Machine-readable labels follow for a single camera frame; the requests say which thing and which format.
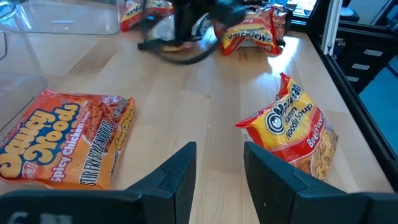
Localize silver aluminium extrusion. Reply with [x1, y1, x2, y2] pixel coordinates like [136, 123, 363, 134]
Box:
[320, 0, 343, 56]

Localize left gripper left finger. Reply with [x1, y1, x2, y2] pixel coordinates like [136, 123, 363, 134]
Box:
[0, 141, 198, 224]

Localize black looped gripper cable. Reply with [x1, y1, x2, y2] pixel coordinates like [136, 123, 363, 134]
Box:
[137, 39, 222, 66]

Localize black rack with white labels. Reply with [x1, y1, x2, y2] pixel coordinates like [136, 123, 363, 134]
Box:
[334, 27, 398, 94]

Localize orange Saucy Noods packet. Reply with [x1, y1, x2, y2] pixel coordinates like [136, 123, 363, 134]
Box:
[0, 88, 136, 191]

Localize black table frame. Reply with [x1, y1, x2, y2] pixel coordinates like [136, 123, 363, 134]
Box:
[290, 0, 398, 191]

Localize clear plastic bin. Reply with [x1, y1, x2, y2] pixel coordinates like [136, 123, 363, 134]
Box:
[0, 0, 49, 133]
[12, 0, 123, 36]

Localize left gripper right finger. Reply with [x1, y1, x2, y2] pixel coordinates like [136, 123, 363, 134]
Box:
[243, 141, 398, 224]

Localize Maruchan beef ramen packet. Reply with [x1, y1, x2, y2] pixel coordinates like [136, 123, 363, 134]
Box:
[235, 72, 340, 182]
[119, 0, 175, 33]
[214, 9, 282, 57]

